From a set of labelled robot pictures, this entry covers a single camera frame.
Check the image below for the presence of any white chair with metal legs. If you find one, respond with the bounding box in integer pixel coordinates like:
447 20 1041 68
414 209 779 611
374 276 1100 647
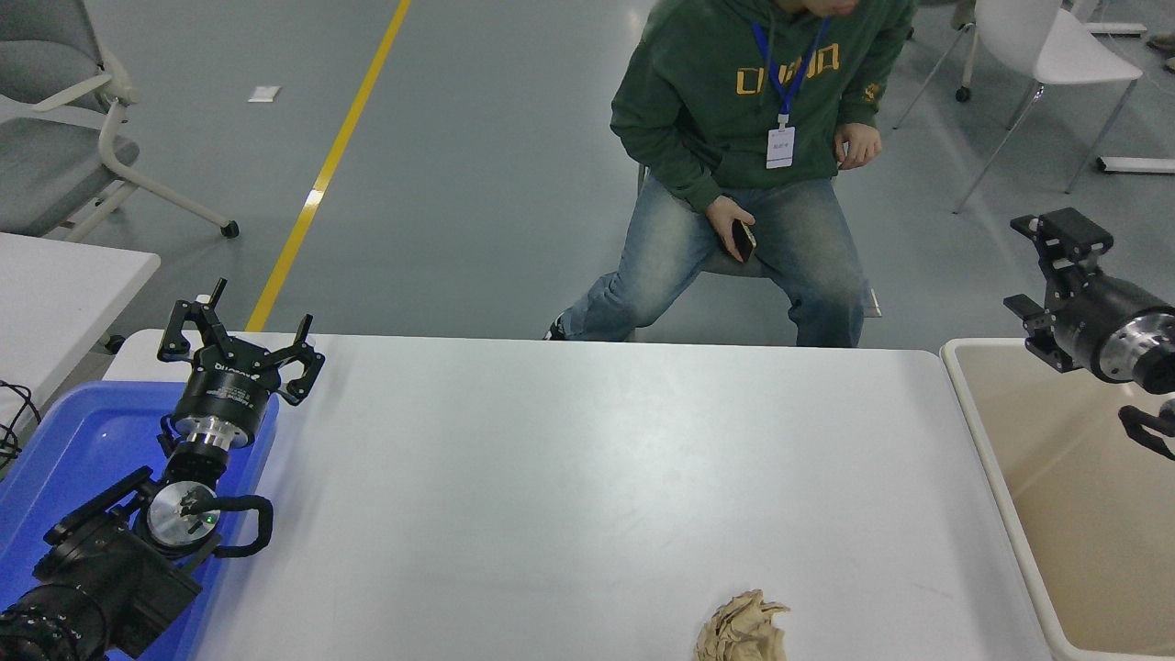
895 0 1144 214

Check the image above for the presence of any grey chair with white armrests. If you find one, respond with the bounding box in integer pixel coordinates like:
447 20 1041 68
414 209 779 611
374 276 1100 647
638 163 792 281

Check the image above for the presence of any white side table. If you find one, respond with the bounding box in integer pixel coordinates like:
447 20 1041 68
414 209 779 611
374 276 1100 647
0 231 162 432

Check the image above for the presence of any person's right hand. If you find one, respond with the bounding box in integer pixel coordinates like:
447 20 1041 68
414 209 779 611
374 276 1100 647
705 196 758 263

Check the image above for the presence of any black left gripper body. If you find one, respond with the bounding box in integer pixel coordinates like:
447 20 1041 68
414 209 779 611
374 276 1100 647
173 338 282 431

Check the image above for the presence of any person's left hand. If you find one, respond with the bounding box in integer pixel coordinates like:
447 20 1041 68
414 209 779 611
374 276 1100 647
834 124 884 171

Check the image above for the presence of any person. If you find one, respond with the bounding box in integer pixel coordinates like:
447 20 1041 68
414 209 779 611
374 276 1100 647
546 0 919 348

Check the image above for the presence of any blue plastic tray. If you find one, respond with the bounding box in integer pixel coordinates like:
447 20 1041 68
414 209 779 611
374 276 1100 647
0 381 281 661

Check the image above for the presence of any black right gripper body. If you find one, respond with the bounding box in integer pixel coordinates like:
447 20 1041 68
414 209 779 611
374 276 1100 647
1046 273 1169 380

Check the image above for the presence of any grey office chair white frame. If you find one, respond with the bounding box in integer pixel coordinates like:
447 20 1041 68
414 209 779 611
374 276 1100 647
0 0 240 241

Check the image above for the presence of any large pale plastic bin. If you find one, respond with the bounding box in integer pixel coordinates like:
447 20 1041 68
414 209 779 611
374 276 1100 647
940 338 1175 661

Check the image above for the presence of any blue lanyard with badge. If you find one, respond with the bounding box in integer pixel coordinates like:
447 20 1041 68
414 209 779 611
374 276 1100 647
751 17 833 171

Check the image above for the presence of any white-legged caster chair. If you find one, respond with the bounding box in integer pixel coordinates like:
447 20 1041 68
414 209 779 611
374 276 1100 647
953 0 976 104

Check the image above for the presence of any tan paper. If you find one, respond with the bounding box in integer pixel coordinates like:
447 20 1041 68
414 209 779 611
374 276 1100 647
694 589 790 661

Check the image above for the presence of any black cable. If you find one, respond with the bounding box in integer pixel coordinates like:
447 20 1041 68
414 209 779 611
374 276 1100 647
0 379 42 471

